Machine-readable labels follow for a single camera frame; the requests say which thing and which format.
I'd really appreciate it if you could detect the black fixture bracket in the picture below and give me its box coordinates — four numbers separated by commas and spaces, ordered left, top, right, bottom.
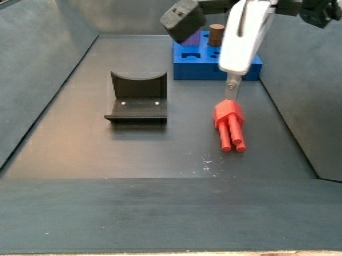
104, 72, 167, 123

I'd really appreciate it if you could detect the blue foam shape block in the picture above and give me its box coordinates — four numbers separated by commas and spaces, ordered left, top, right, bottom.
172, 30, 263, 82

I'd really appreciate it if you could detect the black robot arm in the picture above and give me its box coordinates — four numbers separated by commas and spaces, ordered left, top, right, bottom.
198, 0, 342, 100

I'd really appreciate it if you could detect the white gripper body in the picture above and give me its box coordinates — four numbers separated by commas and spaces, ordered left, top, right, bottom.
219, 0, 275, 75

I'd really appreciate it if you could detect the brown cylinder peg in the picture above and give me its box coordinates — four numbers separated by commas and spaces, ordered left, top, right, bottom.
208, 24, 224, 47

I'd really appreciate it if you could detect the red three prong object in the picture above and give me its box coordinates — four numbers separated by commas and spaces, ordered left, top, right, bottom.
214, 99, 246, 152

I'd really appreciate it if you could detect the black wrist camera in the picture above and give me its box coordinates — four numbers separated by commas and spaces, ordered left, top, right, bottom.
160, 0, 206, 43

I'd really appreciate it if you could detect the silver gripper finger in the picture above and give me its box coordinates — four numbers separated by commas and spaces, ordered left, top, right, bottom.
224, 73, 242, 100

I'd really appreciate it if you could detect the purple rectangular block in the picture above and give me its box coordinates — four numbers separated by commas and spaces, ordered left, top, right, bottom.
180, 31, 200, 46

